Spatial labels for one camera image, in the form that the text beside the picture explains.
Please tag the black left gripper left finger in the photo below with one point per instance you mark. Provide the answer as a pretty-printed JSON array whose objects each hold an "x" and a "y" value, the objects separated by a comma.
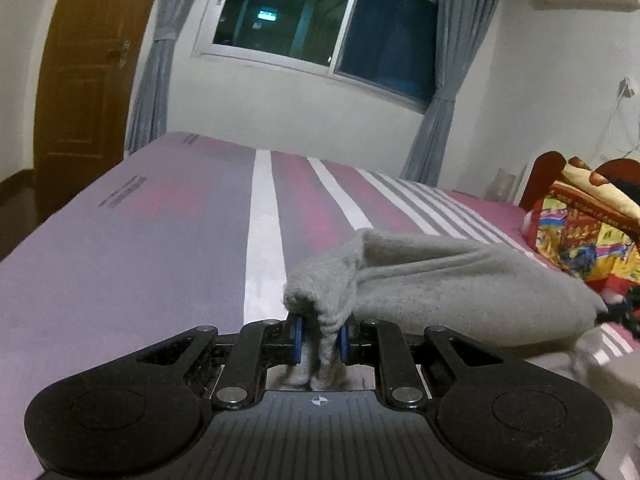
[{"x": 247, "y": 356}]

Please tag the brown wooden door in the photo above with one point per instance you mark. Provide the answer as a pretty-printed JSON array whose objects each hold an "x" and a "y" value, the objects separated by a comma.
[{"x": 84, "y": 88}]

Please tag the grey curtain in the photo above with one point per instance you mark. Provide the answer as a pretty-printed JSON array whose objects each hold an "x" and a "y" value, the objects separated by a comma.
[
  {"x": 462, "y": 26},
  {"x": 149, "y": 114}
]

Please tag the left grey curtain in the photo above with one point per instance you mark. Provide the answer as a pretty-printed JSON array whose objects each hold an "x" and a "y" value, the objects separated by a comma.
[{"x": 149, "y": 114}]

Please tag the colourful red yellow blanket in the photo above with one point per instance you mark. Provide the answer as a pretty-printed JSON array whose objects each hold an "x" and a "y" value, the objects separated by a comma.
[{"x": 587, "y": 226}]

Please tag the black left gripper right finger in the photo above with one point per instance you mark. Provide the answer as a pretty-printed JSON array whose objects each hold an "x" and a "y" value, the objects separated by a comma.
[{"x": 383, "y": 346}]

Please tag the right grey curtain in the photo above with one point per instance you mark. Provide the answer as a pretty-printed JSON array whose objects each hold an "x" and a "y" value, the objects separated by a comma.
[{"x": 462, "y": 26}]

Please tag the red wooden headboard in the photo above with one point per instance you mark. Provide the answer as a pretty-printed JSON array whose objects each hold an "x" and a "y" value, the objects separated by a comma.
[{"x": 546, "y": 168}]

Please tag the grey fleece pants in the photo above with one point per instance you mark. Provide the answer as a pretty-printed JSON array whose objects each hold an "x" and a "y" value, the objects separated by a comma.
[{"x": 488, "y": 292}]

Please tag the striped pink grey bed sheet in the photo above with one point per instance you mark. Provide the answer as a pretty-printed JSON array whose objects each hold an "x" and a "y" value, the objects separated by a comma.
[{"x": 191, "y": 230}]

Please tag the white framed sliding window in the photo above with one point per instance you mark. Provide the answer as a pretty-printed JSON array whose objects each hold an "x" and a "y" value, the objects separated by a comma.
[{"x": 387, "y": 46}]

